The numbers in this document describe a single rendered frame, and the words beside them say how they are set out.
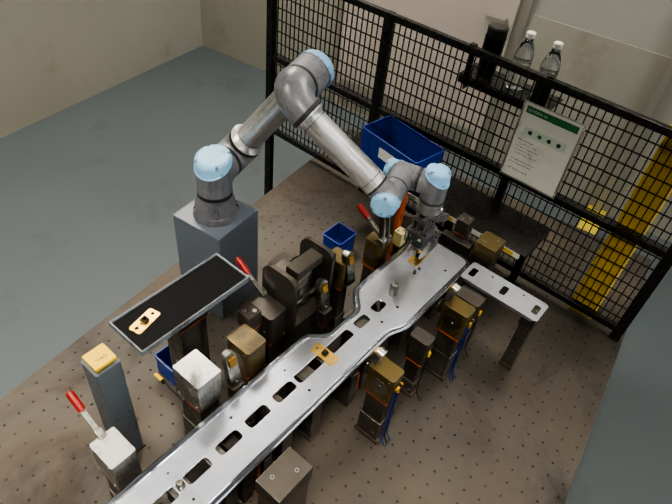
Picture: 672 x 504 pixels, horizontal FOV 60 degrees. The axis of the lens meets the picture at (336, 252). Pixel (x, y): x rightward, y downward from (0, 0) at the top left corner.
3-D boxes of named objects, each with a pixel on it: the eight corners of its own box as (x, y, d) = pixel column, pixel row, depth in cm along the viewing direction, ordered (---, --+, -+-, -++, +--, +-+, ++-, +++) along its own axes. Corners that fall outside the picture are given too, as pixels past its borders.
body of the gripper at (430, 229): (402, 241, 183) (409, 212, 175) (417, 228, 188) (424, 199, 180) (422, 253, 180) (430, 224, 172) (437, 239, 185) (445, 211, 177)
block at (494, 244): (469, 318, 225) (495, 251, 200) (451, 307, 229) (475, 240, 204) (479, 307, 230) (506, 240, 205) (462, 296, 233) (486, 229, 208)
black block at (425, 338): (416, 404, 196) (435, 353, 176) (393, 387, 200) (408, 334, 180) (425, 394, 199) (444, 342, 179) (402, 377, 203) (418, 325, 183)
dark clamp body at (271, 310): (268, 394, 193) (270, 321, 167) (243, 373, 198) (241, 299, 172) (283, 381, 198) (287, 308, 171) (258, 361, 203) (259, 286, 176)
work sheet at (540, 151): (553, 199, 211) (586, 126, 190) (498, 172, 220) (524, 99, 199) (555, 197, 212) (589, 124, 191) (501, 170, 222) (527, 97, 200)
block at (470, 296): (463, 363, 210) (485, 313, 191) (436, 345, 215) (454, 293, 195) (473, 351, 215) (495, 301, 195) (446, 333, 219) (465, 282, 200)
